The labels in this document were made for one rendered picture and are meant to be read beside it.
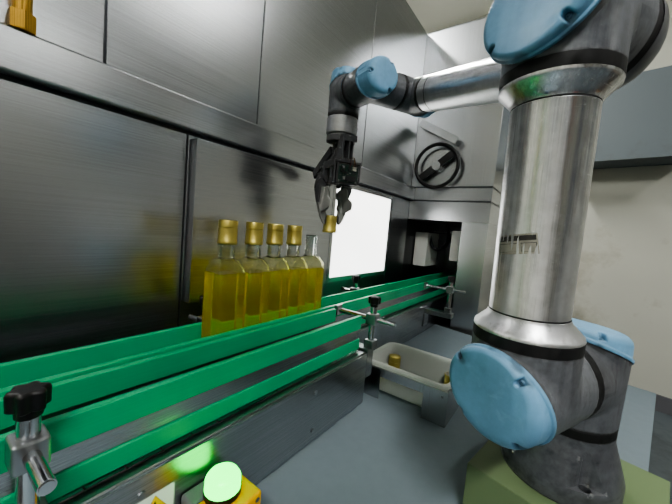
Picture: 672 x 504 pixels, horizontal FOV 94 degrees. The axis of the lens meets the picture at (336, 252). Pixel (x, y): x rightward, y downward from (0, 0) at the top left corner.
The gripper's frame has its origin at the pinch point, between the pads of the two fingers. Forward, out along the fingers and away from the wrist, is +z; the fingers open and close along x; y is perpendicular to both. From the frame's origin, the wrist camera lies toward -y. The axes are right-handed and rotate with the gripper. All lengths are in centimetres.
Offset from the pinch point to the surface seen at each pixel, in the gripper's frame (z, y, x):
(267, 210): -0.7, -6.4, -14.8
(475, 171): -27, -28, 82
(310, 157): -17.3, -14.8, -1.2
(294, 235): 4.4, 7.0, -11.7
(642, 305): 45, -34, 290
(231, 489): 33, 39, -28
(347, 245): 8.9, -24.5, 19.0
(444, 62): -77, -47, 73
